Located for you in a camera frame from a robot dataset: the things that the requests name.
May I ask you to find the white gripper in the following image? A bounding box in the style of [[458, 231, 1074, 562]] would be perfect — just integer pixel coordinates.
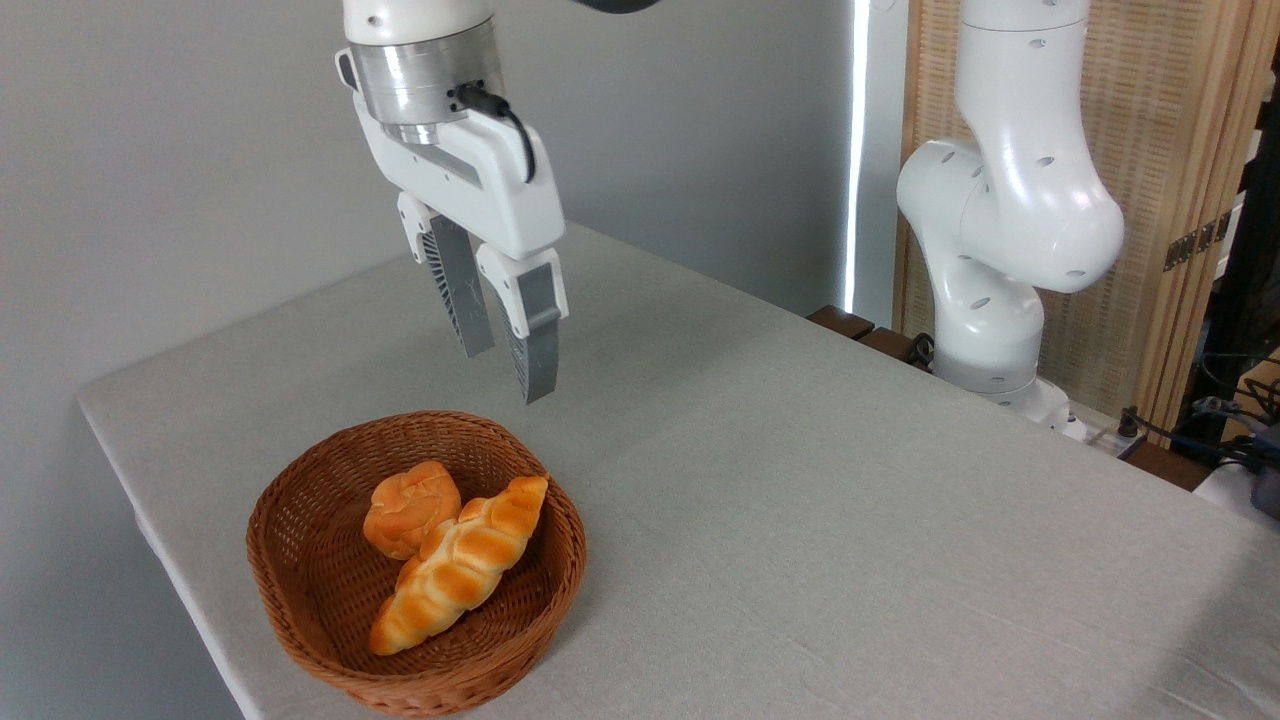
[[351, 90, 570, 405]]

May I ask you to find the long braided bread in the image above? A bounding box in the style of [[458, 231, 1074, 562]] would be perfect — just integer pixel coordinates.
[[369, 475, 550, 657]]

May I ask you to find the round orange bread roll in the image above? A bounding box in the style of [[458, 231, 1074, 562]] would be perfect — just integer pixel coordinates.
[[362, 460, 464, 561]]

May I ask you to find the brown wicker basket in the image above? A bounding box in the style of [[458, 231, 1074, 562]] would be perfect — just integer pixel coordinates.
[[246, 410, 588, 718]]

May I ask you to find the dark wooden block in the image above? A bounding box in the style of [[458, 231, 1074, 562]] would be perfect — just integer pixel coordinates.
[[860, 327, 933, 373], [1120, 440, 1213, 492], [806, 305, 876, 342]]

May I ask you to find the grey tablecloth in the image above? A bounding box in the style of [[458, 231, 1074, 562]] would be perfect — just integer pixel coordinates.
[[78, 210, 1280, 720]]

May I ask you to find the wooden bamboo folding screen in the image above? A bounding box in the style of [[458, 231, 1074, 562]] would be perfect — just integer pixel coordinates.
[[893, 0, 1280, 433]]

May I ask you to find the dark metal screen hinge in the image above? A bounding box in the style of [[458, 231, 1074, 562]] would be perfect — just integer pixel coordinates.
[[1163, 213, 1233, 273]]

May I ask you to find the grey box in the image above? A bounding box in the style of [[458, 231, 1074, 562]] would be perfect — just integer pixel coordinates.
[[1248, 425, 1280, 518]]

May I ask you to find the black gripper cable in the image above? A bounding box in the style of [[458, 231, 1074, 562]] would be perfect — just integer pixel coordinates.
[[454, 82, 539, 185]]

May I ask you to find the black background cable bundle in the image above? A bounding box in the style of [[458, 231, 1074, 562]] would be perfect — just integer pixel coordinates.
[[1118, 350, 1280, 473]]

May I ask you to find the black shelf frame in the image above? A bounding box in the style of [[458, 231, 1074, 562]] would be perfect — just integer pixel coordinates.
[[1180, 60, 1280, 441]]

